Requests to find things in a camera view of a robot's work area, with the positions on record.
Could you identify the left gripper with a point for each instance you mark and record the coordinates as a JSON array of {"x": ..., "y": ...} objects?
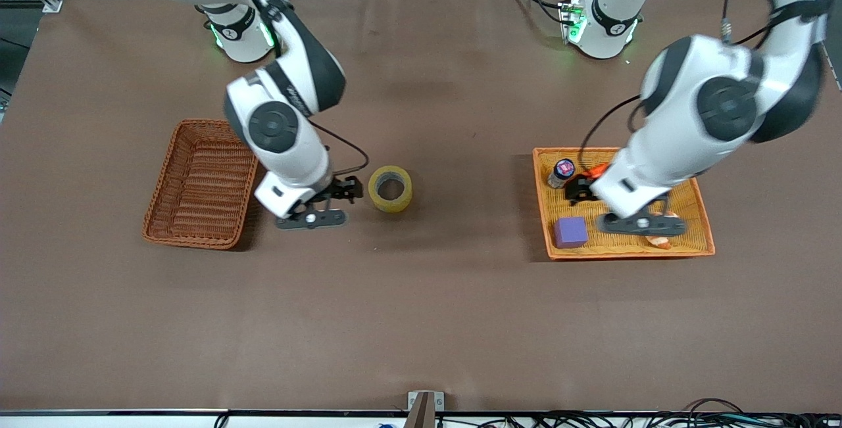
[{"x": 581, "y": 187}]

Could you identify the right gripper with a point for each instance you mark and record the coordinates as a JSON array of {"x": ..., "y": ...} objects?
[{"x": 339, "y": 189}]

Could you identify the yellow tape roll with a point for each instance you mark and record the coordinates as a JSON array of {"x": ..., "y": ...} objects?
[{"x": 389, "y": 203}]

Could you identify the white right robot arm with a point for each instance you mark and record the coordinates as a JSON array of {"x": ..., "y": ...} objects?
[{"x": 276, "y": 129}]

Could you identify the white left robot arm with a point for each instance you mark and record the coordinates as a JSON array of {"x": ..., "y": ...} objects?
[{"x": 723, "y": 106}]

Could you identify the orange-rimmed yellow woven basket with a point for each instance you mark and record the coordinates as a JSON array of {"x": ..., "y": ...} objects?
[{"x": 592, "y": 247}]

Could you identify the brown woven basket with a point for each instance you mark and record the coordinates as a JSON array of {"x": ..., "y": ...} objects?
[{"x": 197, "y": 185}]

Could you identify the orange toy carrot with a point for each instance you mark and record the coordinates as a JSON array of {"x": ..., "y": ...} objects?
[{"x": 597, "y": 170}]

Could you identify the small bottle with blue cap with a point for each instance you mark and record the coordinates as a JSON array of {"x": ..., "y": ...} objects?
[{"x": 562, "y": 170}]

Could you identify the purple foam cube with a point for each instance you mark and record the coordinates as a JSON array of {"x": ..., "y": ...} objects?
[{"x": 570, "y": 233}]

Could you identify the toy croissant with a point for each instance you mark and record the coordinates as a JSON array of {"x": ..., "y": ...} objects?
[{"x": 660, "y": 242}]

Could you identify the brown table cover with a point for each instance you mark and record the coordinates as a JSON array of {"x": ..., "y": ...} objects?
[{"x": 408, "y": 309}]

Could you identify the metal table bracket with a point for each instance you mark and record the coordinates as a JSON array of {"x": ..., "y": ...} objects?
[{"x": 425, "y": 405}]

